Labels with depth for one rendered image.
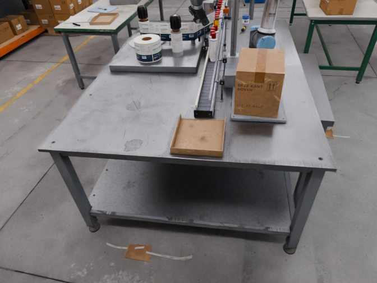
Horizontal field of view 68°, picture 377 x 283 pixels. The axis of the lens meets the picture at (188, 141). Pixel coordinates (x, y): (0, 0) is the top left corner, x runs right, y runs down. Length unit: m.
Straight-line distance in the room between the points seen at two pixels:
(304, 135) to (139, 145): 0.86
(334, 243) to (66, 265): 1.79
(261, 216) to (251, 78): 0.90
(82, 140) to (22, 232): 1.08
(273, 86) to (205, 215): 0.93
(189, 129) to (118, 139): 0.39
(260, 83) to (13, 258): 1.97
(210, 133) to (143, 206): 0.76
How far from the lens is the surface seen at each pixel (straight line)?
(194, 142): 1.46
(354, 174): 2.70
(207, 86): 1.83
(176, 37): 2.20
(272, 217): 1.94
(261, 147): 1.45
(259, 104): 1.58
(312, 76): 2.15
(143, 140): 1.51
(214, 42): 2.09
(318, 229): 2.24
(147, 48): 2.18
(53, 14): 6.09
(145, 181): 2.14
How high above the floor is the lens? 1.78
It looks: 40 degrees down
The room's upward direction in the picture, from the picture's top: 4 degrees counter-clockwise
